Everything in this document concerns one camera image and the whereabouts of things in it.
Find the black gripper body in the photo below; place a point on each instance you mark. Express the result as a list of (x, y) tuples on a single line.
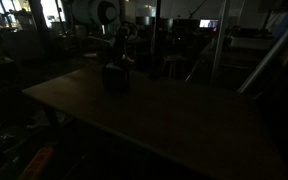
[(122, 45)]

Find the lit monitor screen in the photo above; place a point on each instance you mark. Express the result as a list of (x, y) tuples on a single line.
[(208, 23)]

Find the wooden stool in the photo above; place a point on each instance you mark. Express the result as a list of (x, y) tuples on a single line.
[(173, 59)]

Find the orange tool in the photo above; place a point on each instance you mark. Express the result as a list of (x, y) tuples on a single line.
[(39, 162)]

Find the grey diagonal metal bar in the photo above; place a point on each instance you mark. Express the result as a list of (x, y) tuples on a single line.
[(270, 53)]

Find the black vertical pole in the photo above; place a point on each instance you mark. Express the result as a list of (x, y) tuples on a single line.
[(156, 40)]

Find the white vertical pole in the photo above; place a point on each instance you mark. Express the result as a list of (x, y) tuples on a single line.
[(220, 43)]

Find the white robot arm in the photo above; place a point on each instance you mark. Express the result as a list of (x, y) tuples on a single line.
[(95, 11)]

